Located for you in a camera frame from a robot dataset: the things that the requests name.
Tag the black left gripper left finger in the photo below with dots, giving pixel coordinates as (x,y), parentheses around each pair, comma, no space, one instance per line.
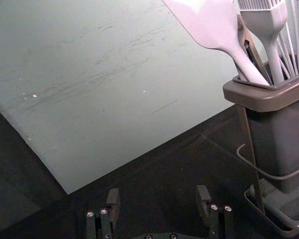
(113,204)

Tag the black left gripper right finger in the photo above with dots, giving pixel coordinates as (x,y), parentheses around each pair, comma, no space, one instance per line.
(203,199)

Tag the black table cloth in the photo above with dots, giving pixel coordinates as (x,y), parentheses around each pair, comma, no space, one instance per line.
(164,161)

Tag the black rack with steel bars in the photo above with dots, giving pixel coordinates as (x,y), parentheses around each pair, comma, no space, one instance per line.
(251,149)

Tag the dark grey drip tray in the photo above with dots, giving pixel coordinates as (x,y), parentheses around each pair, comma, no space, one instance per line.
(276,214)

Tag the dark grey utensil holder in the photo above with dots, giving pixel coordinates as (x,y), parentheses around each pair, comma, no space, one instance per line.
(284,139)

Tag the steel kitchen tongs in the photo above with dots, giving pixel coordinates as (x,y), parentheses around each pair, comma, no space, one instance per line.
(249,47)

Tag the pale grey silicone spatula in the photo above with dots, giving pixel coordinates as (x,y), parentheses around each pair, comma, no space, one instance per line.
(214,22)

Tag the pale grey silicone brush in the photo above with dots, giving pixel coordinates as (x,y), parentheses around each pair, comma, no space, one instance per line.
(264,20)

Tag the plain pale wall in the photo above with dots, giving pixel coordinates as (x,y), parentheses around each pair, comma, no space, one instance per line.
(89,74)

